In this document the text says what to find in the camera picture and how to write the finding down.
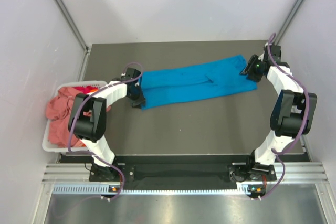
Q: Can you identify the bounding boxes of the blue t shirt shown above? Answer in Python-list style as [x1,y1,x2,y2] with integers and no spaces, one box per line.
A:
[141,55,257,110]

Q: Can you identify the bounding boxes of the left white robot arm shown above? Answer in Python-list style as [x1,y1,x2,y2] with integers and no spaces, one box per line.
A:
[68,67,146,180]

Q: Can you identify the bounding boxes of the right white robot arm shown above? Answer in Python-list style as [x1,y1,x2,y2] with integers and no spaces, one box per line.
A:
[240,44,317,180]

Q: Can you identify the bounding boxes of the magenta t shirt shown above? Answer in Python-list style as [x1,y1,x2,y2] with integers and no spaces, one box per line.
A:
[74,86,99,94]

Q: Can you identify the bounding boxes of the orange t shirt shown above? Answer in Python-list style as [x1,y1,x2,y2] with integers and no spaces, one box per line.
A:
[81,88,98,147]

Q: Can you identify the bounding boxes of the salmon pink t shirt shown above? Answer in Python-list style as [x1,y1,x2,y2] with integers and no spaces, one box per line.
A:
[46,87,112,148]

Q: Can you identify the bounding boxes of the white plastic laundry basket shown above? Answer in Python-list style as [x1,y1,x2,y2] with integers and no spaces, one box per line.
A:
[42,80,107,153]

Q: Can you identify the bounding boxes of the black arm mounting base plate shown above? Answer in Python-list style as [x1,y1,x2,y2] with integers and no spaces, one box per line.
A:
[60,154,276,189]

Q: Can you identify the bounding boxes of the left aluminium frame post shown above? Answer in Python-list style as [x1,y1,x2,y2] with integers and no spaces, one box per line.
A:
[54,0,89,52]

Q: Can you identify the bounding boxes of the aluminium frame post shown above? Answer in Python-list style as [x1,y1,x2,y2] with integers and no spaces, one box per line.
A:
[274,0,305,45]
[54,0,89,52]

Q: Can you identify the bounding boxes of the right aluminium frame post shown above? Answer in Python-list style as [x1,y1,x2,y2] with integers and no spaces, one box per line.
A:
[274,0,305,45]

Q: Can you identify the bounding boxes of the grey slotted cable duct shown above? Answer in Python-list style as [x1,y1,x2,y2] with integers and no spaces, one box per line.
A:
[52,183,264,196]

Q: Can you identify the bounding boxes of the aluminium front frame rail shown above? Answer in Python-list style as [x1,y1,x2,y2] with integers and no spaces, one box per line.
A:
[42,162,328,184]

